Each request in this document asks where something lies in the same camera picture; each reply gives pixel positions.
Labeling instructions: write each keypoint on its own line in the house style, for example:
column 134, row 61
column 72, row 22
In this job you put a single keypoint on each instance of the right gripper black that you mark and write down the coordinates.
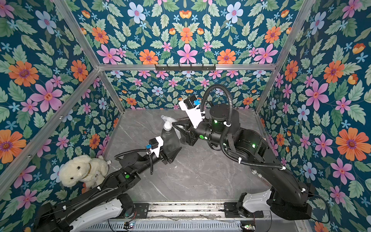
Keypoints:
column 188, row 133

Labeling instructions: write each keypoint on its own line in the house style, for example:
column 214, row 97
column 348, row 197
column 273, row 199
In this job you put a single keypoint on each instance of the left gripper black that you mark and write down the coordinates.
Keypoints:
column 164, row 159

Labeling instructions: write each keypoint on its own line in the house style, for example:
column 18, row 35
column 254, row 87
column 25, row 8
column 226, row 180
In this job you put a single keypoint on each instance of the clear plastic spray bottle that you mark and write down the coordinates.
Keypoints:
column 171, row 145

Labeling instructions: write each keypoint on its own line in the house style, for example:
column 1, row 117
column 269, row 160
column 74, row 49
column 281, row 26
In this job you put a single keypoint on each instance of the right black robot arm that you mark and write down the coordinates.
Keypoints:
column 215, row 120

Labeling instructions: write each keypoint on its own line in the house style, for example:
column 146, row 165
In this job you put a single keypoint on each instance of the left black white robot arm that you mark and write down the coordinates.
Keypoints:
column 109, row 199

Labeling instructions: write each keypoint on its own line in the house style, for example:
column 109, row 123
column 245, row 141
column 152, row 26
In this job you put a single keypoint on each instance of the cream plush teddy bear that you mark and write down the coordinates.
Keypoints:
column 91, row 171

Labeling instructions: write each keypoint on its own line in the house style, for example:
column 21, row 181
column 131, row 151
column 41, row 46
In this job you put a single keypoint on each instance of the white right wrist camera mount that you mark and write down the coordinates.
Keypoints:
column 191, row 106

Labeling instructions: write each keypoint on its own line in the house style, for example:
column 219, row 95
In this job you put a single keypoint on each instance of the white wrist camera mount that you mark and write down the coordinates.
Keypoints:
column 154, row 146
column 191, row 106

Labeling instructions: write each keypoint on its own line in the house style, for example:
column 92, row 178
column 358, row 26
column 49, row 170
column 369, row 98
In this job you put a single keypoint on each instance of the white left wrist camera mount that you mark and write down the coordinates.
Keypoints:
column 154, row 146

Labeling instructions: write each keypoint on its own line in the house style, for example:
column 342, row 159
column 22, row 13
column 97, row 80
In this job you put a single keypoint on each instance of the metal base rail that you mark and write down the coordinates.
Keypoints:
column 209, row 216

